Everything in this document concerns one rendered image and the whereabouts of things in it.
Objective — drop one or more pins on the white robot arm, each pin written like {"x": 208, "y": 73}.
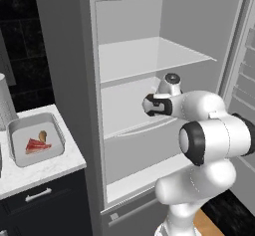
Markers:
{"x": 205, "y": 177}

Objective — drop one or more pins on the brown sweet potato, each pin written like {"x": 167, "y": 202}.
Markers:
{"x": 42, "y": 135}

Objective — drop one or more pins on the red raw steak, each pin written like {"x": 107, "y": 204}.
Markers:
{"x": 36, "y": 146}

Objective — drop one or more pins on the grey tupperware container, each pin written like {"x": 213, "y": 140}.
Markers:
{"x": 20, "y": 157}

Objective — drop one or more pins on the white glass fridge shelf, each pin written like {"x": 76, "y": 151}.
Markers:
{"x": 126, "y": 110}
{"x": 142, "y": 55}

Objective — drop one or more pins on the grey open fridge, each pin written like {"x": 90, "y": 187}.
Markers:
{"x": 66, "y": 80}

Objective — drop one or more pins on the white fridge floor shelf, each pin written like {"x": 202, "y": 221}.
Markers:
{"x": 136, "y": 182}

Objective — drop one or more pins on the dark drawer front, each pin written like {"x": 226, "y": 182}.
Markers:
{"x": 66, "y": 188}

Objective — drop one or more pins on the grey freezer drawer front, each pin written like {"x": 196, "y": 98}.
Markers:
{"x": 132, "y": 226}

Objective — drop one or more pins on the grey cylindrical canister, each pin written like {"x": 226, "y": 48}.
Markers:
{"x": 6, "y": 104}

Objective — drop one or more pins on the grey fridge door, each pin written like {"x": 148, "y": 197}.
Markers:
{"x": 244, "y": 67}

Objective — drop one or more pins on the dark cupboard door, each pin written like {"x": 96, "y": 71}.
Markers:
{"x": 50, "y": 225}

